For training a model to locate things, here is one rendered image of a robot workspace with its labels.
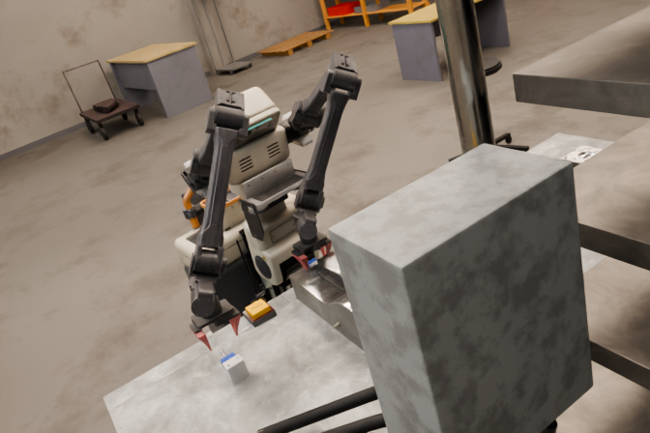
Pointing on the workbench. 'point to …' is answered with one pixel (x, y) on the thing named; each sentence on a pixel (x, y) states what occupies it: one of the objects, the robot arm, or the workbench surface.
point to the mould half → (326, 298)
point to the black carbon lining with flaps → (332, 278)
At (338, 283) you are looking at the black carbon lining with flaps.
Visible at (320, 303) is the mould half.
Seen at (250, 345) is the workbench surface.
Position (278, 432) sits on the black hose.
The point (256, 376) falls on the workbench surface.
